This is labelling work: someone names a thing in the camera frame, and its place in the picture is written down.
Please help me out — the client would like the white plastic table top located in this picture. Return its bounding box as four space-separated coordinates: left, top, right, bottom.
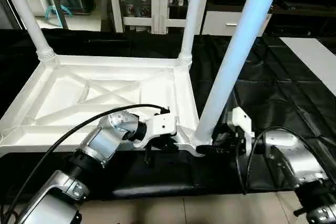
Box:
0 54 206 157

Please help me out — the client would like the black work mat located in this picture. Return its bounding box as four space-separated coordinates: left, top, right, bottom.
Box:
0 29 336 199

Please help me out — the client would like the black tripod leg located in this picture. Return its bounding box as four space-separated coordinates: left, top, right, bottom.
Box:
293 206 310 217

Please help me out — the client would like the white drawer unit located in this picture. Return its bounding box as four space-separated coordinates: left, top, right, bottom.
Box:
202 10 272 37

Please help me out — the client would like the white glass door cabinet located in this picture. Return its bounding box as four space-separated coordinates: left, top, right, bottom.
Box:
107 0 213 35

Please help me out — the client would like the teal stand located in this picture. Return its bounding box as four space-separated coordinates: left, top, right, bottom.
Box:
43 4 74 23

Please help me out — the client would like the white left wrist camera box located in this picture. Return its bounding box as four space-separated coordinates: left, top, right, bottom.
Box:
134 113 178 148

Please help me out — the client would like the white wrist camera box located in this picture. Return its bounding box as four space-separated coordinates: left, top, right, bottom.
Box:
134 113 178 148
227 106 255 154

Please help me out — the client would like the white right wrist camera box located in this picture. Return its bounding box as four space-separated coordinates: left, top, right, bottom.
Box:
227 106 255 154

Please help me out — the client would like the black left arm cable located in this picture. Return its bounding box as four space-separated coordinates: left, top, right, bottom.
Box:
0 103 170 224

